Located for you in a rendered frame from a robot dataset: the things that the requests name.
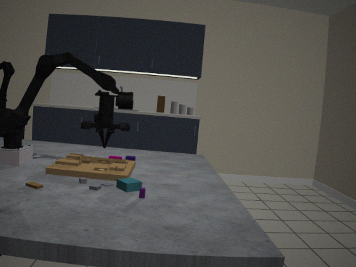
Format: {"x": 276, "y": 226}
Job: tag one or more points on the teal rectangular block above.
{"x": 129, "y": 184}

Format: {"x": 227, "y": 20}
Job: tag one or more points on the tan wooden puzzle board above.
{"x": 78, "y": 165}

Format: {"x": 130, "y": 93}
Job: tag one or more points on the small brown flat block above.
{"x": 34, "y": 185}

